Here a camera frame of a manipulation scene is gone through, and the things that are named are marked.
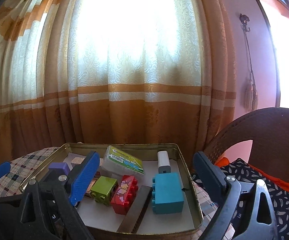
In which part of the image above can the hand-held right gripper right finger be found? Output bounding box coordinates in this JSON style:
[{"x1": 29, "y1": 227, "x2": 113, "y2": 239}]
[{"x1": 192, "y1": 151, "x2": 279, "y2": 240}]

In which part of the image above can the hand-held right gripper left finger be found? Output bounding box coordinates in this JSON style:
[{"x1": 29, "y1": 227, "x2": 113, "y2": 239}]
[{"x1": 18, "y1": 151, "x2": 101, "y2": 240}]

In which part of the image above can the pale pink and white box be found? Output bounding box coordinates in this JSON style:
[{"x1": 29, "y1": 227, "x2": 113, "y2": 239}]
[{"x1": 68, "y1": 156, "x2": 87, "y2": 168}]

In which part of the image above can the green building block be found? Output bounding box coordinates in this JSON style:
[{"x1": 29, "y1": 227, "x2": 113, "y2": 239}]
[{"x1": 90, "y1": 176, "x2": 118, "y2": 207}]

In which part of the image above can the purple building block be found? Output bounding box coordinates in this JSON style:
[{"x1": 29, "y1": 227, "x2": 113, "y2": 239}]
[{"x1": 48, "y1": 162, "x2": 71, "y2": 177}]

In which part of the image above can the clear box with green label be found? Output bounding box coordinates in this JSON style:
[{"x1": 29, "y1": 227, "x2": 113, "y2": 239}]
[{"x1": 102, "y1": 145, "x2": 145, "y2": 178}]

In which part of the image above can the red building block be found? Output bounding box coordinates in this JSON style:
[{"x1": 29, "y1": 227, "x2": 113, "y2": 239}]
[{"x1": 110, "y1": 175, "x2": 139, "y2": 215}]

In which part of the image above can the blue building block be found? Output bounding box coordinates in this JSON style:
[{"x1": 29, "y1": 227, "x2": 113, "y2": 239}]
[{"x1": 151, "y1": 172, "x2": 185, "y2": 215}]

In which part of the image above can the white power bank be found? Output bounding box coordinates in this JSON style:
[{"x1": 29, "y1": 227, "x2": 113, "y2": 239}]
[{"x1": 157, "y1": 150, "x2": 172, "y2": 175}]

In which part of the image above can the gold metal tin tray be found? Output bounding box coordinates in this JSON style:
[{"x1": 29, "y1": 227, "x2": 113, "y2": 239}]
[{"x1": 19, "y1": 142, "x2": 203, "y2": 240}]

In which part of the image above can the checkered tablecloth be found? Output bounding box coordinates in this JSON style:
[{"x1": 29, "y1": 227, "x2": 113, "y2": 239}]
[{"x1": 0, "y1": 146, "x2": 235, "y2": 240}]

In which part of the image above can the white paper sheet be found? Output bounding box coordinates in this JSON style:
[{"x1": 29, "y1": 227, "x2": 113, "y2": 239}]
[{"x1": 62, "y1": 151, "x2": 195, "y2": 232}]

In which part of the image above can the brown wicker chair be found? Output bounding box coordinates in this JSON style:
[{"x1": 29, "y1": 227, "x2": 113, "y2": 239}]
[{"x1": 204, "y1": 107, "x2": 289, "y2": 195}]

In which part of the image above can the black patterned cushion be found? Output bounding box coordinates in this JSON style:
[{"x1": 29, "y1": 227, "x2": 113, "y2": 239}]
[{"x1": 192, "y1": 158, "x2": 289, "y2": 240}]

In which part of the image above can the curtain tieback tassel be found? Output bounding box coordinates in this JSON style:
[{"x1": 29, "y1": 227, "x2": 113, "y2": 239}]
[{"x1": 243, "y1": 32, "x2": 258, "y2": 110}]

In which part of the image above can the cream and orange curtain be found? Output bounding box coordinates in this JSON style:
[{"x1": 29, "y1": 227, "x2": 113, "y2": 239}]
[{"x1": 0, "y1": 0, "x2": 237, "y2": 170}]

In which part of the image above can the bright window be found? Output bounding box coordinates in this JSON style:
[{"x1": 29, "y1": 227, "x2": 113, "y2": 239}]
[{"x1": 247, "y1": 0, "x2": 289, "y2": 110}]

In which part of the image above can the metal wall hook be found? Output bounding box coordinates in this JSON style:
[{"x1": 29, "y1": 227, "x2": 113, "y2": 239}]
[{"x1": 239, "y1": 14, "x2": 251, "y2": 33}]

